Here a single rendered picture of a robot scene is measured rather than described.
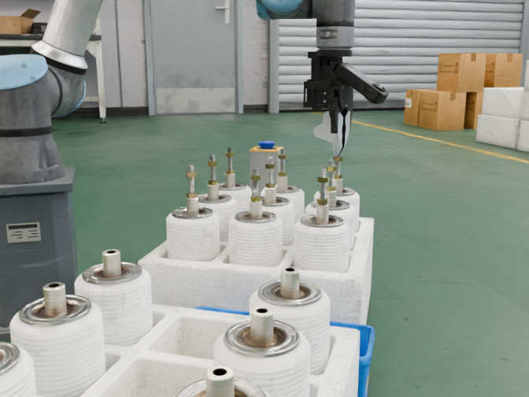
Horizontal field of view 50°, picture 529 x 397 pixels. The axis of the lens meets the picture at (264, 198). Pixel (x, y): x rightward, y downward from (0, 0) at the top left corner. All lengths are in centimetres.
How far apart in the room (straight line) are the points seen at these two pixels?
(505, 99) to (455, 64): 96
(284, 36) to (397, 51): 134
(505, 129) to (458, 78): 99
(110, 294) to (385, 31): 614
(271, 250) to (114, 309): 35
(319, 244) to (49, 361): 48
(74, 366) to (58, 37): 77
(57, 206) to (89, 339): 53
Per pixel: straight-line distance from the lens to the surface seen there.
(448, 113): 477
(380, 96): 114
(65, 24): 125
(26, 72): 114
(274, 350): 55
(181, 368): 69
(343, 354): 71
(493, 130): 403
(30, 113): 114
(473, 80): 487
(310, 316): 65
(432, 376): 105
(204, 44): 611
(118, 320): 74
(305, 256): 96
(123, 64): 604
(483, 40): 736
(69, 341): 64
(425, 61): 694
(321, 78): 118
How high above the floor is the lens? 52
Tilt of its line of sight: 13 degrees down
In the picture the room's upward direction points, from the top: straight up
